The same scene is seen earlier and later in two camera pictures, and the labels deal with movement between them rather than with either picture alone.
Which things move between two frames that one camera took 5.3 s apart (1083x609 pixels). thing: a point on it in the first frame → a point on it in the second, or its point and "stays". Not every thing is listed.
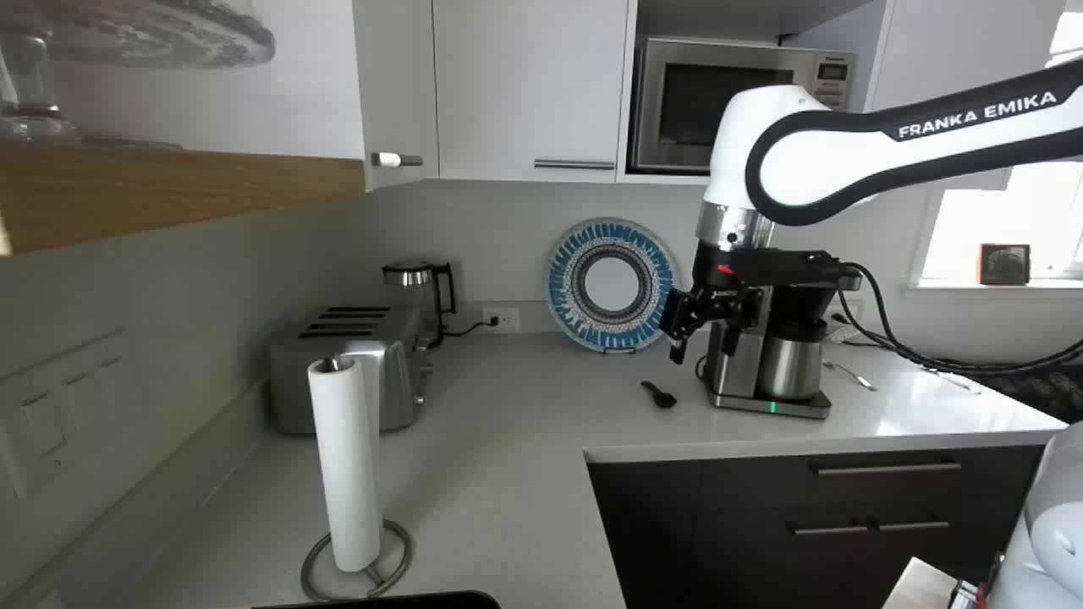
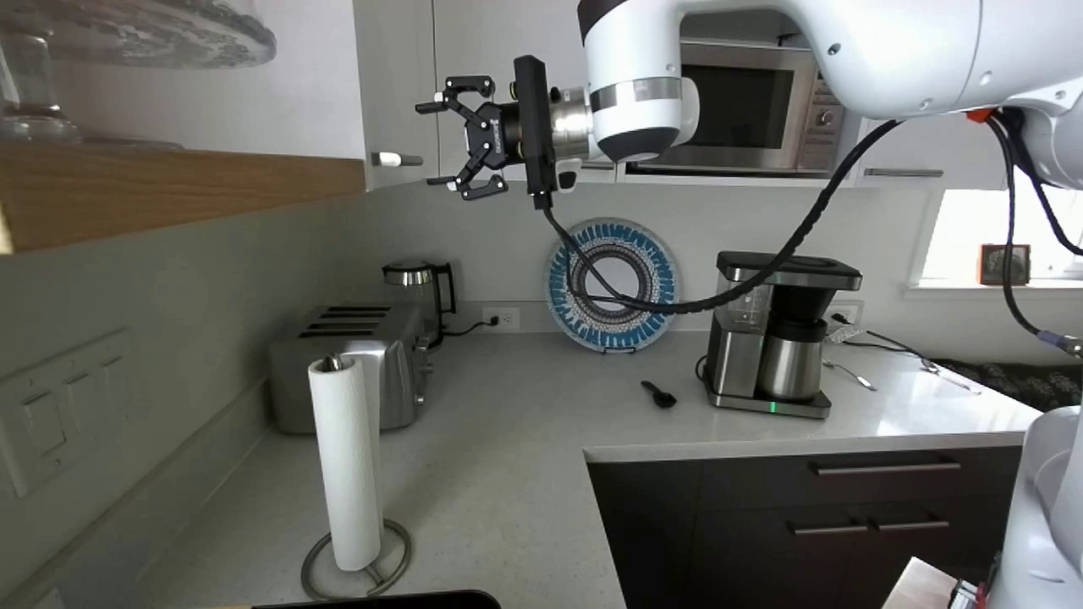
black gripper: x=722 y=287 → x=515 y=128
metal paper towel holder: x=378 y=585 stays
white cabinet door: x=397 y=67 stays
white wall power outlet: x=510 y=319 stays
